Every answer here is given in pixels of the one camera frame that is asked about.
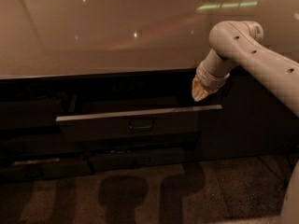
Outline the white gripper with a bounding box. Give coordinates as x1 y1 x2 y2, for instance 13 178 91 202
192 62 230 102

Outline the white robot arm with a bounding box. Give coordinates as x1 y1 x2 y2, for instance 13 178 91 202
192 21 299 117

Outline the dark cabinet door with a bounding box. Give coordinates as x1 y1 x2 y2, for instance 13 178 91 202
194 68 299 161

